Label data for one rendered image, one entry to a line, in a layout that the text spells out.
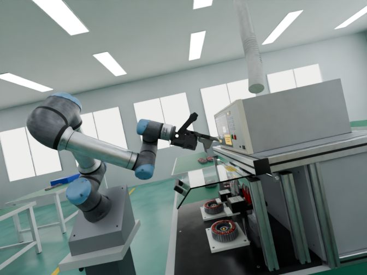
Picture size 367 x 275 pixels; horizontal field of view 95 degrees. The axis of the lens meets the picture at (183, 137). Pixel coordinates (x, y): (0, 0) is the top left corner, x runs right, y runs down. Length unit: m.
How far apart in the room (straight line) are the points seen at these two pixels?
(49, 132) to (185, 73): 5.30
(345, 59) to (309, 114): 7.26
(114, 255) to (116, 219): 0.16
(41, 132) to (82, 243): 0.64
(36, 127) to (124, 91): 5.27
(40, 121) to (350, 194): 1.01
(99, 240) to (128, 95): 5.10
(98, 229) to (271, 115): 0.99
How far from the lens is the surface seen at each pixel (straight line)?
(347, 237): 0.78
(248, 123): 0.66
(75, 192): 1.00
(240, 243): 0.79
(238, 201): 0.77
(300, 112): 0.75
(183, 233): 0.94
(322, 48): 7.64
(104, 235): 1.08
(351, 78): 7.95
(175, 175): 2.35
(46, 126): 0.72
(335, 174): 0.70
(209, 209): 1.00
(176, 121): 5.46
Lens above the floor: 1.23
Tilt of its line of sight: level
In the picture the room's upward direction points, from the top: 12 degrees counter-clockwise
